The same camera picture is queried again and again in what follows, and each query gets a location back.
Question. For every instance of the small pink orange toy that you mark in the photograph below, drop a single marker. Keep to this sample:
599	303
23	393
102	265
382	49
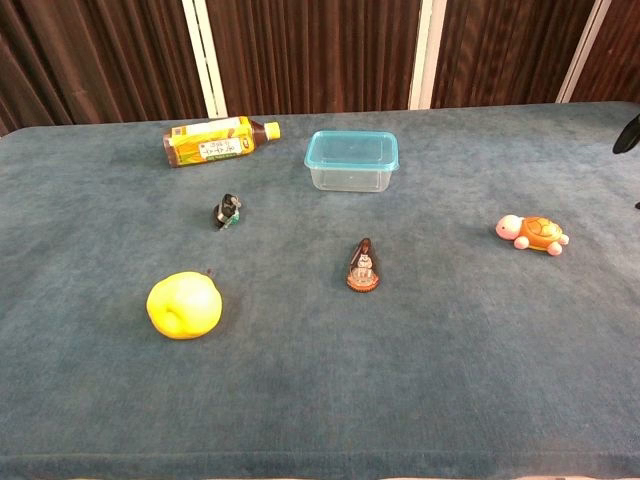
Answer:
537	232

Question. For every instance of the small brown black object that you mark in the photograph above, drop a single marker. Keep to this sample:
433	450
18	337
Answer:
362	272

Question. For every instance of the clear container with blue rim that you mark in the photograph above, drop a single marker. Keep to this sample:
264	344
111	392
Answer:
350	172

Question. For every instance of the yellow pear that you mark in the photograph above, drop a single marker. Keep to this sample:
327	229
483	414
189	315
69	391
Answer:
185	305

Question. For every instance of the yellow label tea bottle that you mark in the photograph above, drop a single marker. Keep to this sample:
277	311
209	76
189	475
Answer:
210	145

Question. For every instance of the white screen frame post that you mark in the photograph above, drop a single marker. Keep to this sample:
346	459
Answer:
427	55
584	50
210	75

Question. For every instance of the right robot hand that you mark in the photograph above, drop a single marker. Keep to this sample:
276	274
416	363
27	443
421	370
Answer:
626	142

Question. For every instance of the blue table cloth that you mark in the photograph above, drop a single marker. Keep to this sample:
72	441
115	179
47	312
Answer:
320	375

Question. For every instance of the brown pleated screen panel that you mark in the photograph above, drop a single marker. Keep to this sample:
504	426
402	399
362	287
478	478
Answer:
320	50
510	50
100	50
620	40

